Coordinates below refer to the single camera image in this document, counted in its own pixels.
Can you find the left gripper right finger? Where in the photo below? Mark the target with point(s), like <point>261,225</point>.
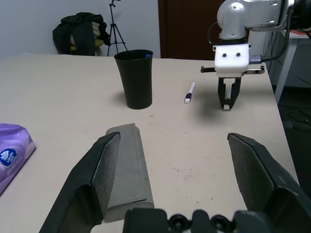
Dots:
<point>267,184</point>

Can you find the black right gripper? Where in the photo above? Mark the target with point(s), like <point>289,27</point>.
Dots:
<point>206,70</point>

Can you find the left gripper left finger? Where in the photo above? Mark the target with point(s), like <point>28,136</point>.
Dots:
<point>85,189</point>

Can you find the white pen dark tip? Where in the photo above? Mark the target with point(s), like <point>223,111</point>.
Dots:
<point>190,93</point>
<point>227,106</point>

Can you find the grey glasses case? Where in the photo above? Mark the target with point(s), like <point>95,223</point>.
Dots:
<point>131,170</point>

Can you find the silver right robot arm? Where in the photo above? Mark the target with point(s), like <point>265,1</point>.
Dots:
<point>233,21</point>

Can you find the white desk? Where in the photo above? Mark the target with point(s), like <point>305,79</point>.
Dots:
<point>289,63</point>

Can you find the dark brown door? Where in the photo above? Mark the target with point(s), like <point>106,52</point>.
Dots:
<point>184,26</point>

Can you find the purple tissue pack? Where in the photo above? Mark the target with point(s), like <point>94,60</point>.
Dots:
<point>14,150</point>

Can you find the black cup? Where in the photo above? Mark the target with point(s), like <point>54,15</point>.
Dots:
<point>137,82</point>

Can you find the black tripod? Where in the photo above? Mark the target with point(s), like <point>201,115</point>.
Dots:
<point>112,17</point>

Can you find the yellow-green stool cushion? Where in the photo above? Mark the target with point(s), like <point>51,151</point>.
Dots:
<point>99,43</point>

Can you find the beige striped cloth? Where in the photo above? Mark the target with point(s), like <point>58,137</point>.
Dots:
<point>96,30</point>

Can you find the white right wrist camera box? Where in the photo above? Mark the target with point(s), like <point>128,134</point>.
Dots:
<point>230,63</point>

